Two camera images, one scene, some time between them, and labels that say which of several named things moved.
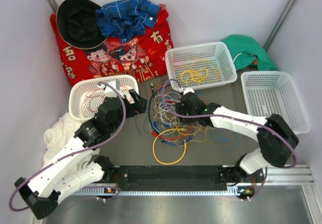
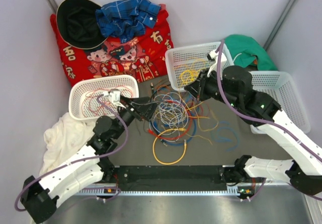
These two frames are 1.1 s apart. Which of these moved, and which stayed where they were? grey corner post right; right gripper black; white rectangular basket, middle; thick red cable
Moved: right gripper black
Stayed: grey corner post right; thick red cable; white rectangular basket, middle
